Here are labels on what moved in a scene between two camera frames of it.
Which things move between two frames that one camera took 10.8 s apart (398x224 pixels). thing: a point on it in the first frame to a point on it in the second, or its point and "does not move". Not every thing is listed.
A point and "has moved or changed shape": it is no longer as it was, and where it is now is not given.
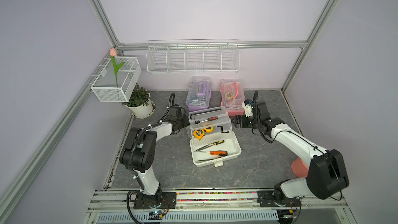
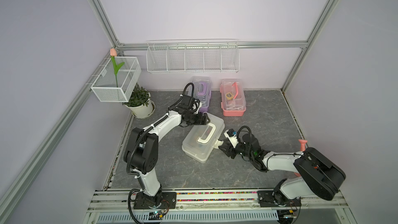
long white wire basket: (193, 55) does not move
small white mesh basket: (104, 88) does not move
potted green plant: (139, 104) does not move
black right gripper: (236, 123) to (228, 149)
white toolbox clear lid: (212, 139) has moved or changed shape
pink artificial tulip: (113, 53) does not move
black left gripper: (186, 123) to (199, 122)
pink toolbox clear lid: (232, 94) does not move
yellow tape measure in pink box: (229, 96) does not move
